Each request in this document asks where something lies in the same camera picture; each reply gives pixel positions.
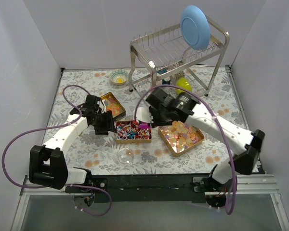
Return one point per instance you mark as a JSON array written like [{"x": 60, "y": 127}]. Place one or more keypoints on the patterned small bowl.
[{"x": 119, "y": 77}]

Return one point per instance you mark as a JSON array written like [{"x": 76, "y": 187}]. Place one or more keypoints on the steel dish rack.
[{"x": 153, "y": 55}]

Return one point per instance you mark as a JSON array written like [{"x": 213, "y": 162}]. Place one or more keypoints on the blue plate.
[{"x": 195, "y": 28}]

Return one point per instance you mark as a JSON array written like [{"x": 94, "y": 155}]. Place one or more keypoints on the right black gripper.
[{"x": 155, "y": 116}]

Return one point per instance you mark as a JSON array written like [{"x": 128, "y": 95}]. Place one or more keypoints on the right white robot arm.
[{"x": 243, "y": 146}]

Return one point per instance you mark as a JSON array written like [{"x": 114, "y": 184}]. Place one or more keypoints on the tin of lollipops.
[{"x": 130, "y": 132}]

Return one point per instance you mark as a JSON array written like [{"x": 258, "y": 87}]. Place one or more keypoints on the magenta plastic scoop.
[{"x": 144, "y": 126}]

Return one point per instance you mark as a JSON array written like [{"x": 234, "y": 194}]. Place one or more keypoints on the tin of popsicle candies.
[{"x": 180, "y": 138}]

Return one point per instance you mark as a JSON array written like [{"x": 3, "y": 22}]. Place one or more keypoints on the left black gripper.
[{"x": 105, "y": 122}]

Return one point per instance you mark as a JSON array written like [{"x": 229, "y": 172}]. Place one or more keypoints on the lime green bowl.
[{"x": 184, "y": 84}]

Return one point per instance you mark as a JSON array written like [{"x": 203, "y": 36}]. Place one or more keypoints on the tin of gummy candies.
[{"x": 112, "y": 104}]

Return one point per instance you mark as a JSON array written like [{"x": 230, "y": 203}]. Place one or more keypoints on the patterned cup in rack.
[{"x": 180, "y": 74}]

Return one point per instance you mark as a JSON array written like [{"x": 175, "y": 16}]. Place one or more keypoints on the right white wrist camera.
[{"x": 143, "y": 115}]

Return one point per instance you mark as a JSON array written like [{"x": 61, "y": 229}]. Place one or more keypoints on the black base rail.
[{"x": 153, "y": 188}]

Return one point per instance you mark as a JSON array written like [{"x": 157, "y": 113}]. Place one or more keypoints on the floral table mat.
[{"x": 100, "y": 153}]

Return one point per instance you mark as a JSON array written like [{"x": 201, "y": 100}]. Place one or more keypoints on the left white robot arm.
[{"x": 47, "y": 166}]

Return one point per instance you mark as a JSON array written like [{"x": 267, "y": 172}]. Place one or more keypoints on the clear plastic jar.
[{"x": 125, "y": 156}]

